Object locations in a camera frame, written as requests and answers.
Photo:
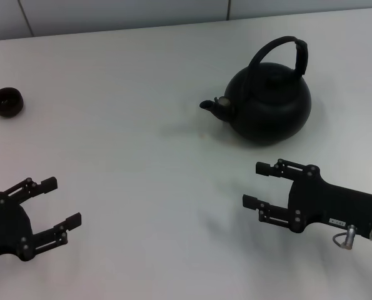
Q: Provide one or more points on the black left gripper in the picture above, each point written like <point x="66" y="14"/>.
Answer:
<point x="7" y="228"/>

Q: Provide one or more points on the small dark teacup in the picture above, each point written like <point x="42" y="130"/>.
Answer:
<point x="6" y="109"/>

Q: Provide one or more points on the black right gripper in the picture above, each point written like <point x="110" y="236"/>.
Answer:
<point x="329" y="203"/>

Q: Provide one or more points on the black round teapot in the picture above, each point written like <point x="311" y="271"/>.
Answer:
<point x="267" y="106"/>

